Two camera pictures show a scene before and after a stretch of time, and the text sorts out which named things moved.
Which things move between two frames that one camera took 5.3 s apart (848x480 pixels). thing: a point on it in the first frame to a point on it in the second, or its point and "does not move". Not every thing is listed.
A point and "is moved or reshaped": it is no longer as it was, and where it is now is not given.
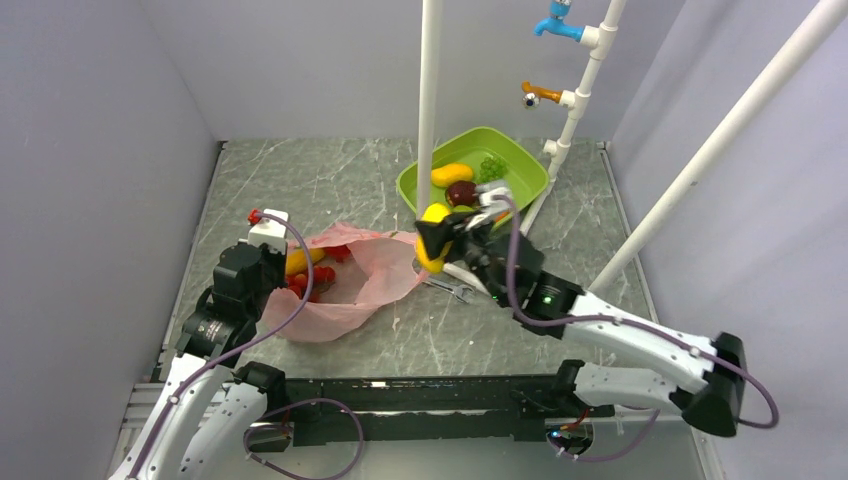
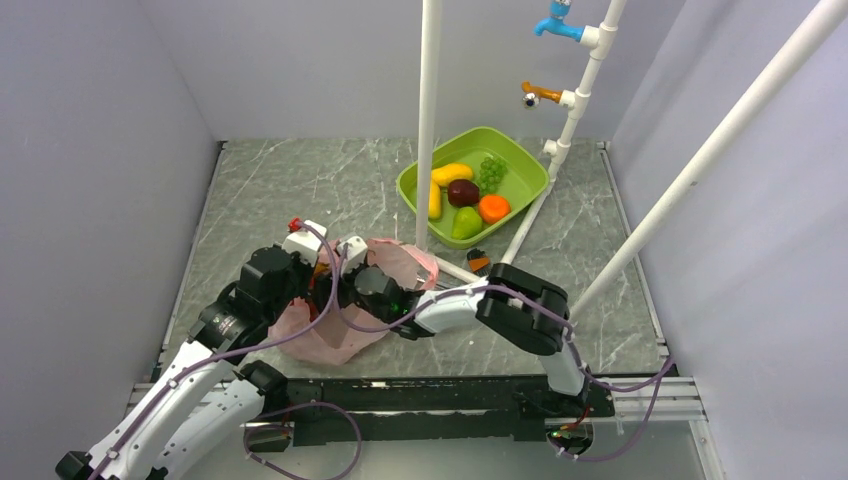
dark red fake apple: (461, 193) does not move
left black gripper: (280, 259) to (307, 271)
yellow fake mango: (445, 175) does not move
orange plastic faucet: (533, 94) does not move
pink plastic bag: (382, 267) is moved or reshaped
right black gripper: (437, 235) to (323, 286)
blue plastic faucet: (559, 9) does not move
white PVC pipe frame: (599, 39) does not move
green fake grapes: (491, 169) does not move
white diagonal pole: (812, 32) does not move
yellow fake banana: (435, 213) to (434, 201)
